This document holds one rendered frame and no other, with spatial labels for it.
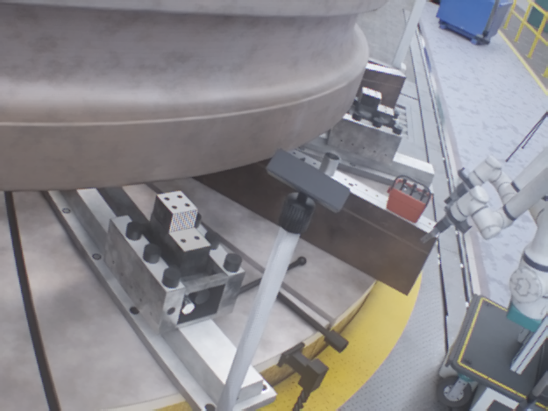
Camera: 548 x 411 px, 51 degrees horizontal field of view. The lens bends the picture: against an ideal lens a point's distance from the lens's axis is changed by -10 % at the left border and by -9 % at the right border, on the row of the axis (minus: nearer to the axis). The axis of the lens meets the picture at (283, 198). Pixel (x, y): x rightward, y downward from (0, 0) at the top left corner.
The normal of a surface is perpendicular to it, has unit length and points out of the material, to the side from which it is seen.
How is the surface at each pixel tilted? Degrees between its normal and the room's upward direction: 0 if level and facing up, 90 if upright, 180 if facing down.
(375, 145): 90
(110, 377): 0
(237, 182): 90
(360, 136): 90
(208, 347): 0
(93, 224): 71
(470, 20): 90
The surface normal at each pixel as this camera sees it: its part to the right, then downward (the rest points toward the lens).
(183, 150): 0.62, 0.55
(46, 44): 0.44, 0.57
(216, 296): -0.74, 0.14
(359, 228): -0.45, 0.34
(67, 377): 0.29, -0.82
